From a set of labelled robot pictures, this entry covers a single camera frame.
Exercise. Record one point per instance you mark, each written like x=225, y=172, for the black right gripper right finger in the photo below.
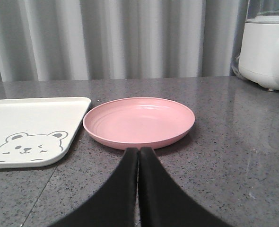
x=163, y=203

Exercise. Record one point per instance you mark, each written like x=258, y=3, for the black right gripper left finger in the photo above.
x=113, y=205

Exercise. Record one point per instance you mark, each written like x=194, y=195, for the cream bear serving tray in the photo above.
x=37, y=132

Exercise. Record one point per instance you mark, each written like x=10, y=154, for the pink round plate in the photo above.
x=138, y=122

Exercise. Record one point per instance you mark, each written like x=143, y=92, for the white blender appliance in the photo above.
x=258, y=60

